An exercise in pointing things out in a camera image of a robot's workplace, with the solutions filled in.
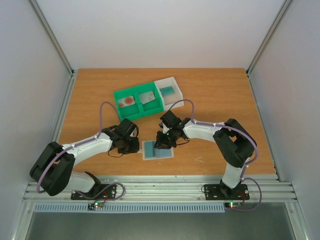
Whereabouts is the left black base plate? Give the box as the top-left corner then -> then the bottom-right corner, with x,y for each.
70,184 -> 117,201

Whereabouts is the beige card holder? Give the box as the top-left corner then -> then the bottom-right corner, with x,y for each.
139,141 -> 175,161

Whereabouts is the right aluminium corner post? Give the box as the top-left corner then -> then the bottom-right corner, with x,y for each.
245,0 -> 294,76

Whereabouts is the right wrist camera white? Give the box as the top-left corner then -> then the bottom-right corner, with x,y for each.
159,122 -> 170,134

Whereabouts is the white bin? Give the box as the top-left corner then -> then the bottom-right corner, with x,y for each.
154,76 -> 184,111

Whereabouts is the teal card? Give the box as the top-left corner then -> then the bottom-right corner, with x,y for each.
143,141 -> 156,160
159,86 -> 175,97

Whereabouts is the middle green bin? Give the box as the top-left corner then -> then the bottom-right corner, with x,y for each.
134,82 -> 164,117

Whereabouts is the right controller board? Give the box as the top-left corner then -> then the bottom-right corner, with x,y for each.
224,201 -> 243,209

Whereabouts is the card with red circle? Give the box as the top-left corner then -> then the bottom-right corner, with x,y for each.
117,96 -> 136,108

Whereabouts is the controller board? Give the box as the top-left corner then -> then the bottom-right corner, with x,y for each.
87,202 -> 104,211
224,201 -> 243,209

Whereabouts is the left green bin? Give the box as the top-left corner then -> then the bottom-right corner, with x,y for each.
113,87 -> 143,120

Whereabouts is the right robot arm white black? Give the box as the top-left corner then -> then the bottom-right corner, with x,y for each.
154,110 -> 258,199

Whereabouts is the left controller board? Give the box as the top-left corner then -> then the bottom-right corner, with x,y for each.
87,202 -> 104,211

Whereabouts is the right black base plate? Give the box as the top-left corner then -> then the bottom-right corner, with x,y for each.
201,183 -> 250,201

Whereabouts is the grey card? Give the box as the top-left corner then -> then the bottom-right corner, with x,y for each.
146,91 -> 156,100

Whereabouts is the left aluminium corner post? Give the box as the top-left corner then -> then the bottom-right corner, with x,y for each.
27,0 -> 75,77

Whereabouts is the aluminium corner post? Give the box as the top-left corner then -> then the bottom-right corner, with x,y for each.
27,0 -> 75,77
245,0 -> 294,76

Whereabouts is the grey slotted cable duct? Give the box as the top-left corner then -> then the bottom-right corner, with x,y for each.
33,202 -> 225,214

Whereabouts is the white card magnetic stripe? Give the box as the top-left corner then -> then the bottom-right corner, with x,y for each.
139,91 -> 155,105

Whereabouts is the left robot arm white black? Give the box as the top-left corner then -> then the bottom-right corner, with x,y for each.
29,118 -> 140,200

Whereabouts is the green bin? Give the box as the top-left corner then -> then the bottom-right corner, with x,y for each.
113,87 -> 143,120
134,82 -> 164,117

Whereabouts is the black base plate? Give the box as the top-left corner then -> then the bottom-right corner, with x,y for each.
70,184 -> 117,201
201,183 -> 250,201

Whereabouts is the aluminium rail frame front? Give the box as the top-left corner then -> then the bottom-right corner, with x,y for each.
22,174 -> 298,203

